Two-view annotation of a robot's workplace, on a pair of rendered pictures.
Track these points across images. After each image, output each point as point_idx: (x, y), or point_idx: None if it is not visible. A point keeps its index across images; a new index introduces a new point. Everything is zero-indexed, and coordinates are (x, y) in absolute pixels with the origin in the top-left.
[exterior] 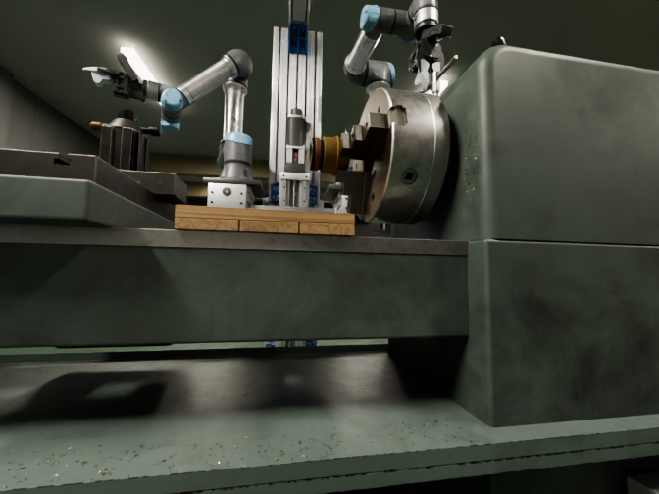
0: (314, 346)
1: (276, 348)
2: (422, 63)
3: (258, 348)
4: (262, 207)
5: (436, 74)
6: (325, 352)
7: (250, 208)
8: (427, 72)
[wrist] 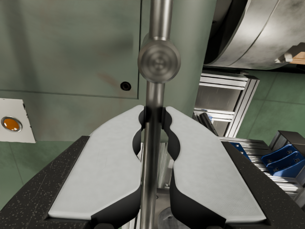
0: (211, 67)
1: (234, 68)
2: (236, 183)
3: (245, 69)
4: (288, 185)
5: (166, 38)
6: (203, 65)
7: (300, 184)
8: (181, 138)
